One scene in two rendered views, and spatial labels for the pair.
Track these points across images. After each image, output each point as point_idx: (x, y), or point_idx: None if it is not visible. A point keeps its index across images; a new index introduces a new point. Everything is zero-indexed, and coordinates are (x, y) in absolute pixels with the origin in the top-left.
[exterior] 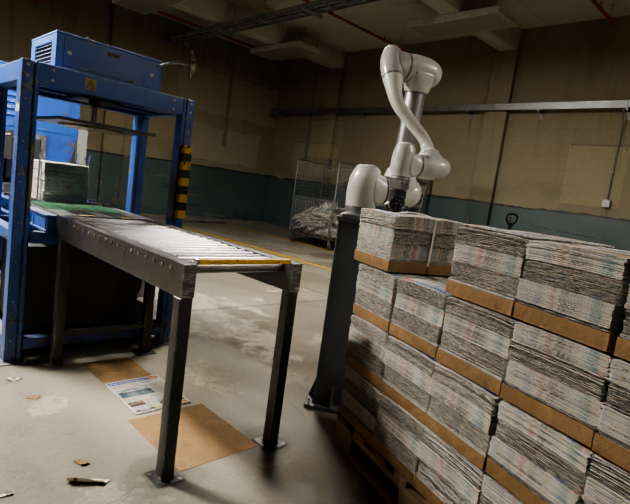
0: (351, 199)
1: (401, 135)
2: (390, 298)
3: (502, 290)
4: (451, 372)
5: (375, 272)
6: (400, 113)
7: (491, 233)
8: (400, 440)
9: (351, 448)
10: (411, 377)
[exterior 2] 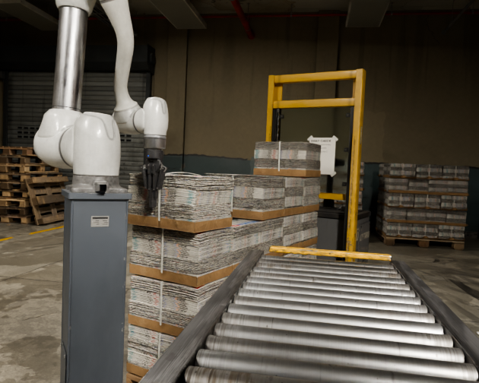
0: (118, 166)
1: (81, 70)
2: (233, 246)
3: (280, 205)
4: None
5: (216, 234)
6: (131, 55)
7: (276, 178)
8: None
9: None
10: None
